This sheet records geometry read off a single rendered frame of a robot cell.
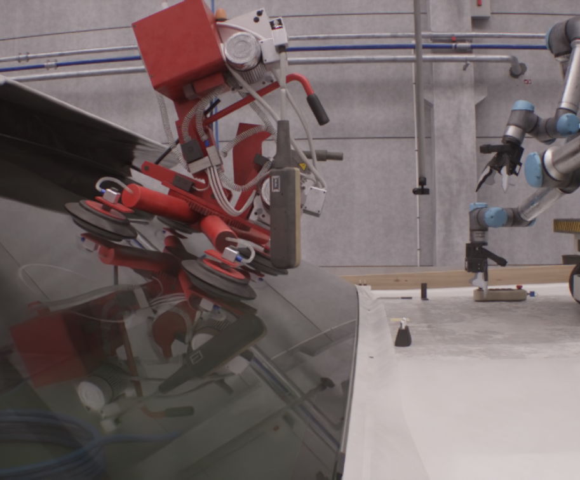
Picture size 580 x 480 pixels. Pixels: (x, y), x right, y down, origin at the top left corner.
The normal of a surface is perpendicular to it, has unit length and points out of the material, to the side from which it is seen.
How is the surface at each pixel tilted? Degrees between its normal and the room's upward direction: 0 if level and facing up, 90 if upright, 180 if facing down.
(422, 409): 21
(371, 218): 90
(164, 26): 90
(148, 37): 90
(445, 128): 90
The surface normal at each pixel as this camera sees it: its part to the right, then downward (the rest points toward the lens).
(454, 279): -0.11, 0.04
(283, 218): -0.66, 0.04
